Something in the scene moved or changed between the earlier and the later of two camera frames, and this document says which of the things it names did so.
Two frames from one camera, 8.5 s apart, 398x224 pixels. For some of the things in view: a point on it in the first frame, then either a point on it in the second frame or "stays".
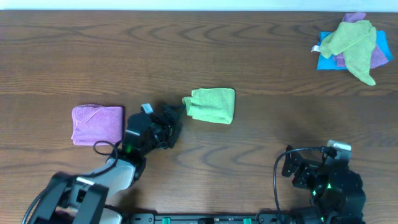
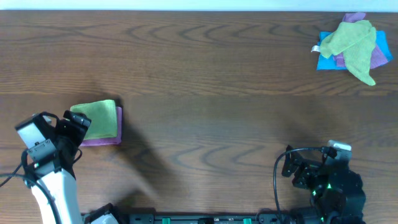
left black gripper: (168, 123) to (77, 119)
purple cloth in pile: (377, 58) stays
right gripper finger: (291, 161) stays
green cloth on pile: (356, 40) stays
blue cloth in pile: (324, 63) stays
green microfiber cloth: (216, 105) to (102, 116)
